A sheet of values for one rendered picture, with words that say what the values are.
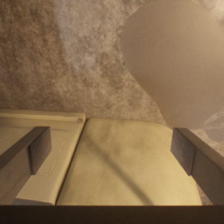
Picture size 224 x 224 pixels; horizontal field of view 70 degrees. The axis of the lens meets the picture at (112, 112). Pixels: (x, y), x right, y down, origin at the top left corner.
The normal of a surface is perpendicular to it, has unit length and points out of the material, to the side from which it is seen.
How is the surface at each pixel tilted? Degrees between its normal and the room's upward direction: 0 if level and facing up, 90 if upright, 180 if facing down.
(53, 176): 90
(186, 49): 0
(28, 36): 0
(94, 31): 0
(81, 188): 90
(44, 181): 90
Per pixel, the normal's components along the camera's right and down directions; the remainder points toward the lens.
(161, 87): -0.12, 0.62
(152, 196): 0.02, -0.77
